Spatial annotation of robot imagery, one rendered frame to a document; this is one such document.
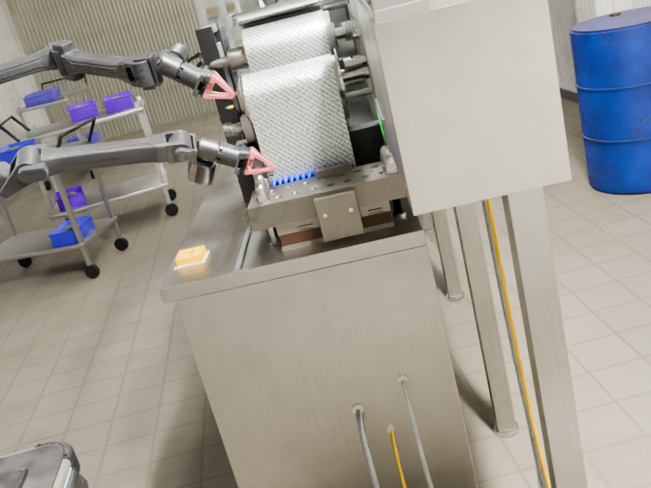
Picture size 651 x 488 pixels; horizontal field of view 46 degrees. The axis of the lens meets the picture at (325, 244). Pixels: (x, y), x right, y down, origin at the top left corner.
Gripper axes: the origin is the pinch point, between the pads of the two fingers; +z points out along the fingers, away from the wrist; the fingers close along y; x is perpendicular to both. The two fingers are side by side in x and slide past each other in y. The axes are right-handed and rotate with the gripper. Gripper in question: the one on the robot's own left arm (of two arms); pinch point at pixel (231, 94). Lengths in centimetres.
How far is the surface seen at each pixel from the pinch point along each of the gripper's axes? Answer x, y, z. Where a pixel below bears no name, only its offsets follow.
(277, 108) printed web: 3.6, 6.9, 12.2
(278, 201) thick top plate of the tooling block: -12.1, 27.6, 20.4
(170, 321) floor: -163, -150, 18
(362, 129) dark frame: 6.7, 0.4, 35.6
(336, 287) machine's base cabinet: -23, 35, 41
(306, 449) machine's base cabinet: -69, 38, 55
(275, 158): -8.5, 7.8, 17.1
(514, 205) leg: 25, 84, 49
